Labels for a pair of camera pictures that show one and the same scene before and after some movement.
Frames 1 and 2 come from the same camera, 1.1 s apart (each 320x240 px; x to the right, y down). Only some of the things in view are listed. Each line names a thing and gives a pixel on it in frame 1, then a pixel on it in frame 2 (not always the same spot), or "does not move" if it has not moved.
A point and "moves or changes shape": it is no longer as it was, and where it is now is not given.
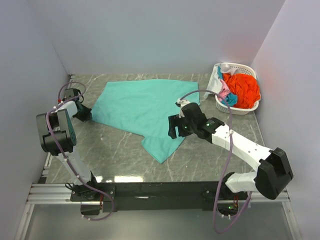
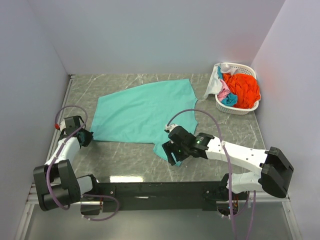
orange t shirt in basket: [245, 87] does not move
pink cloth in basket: [224, 91] does not move
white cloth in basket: [215, 81] does not move
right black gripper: [174, 121] → [170, 147]
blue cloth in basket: [231, 99] does not move
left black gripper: [87, 115] → [88, 137]
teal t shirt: [145, 106] moves or changes shape
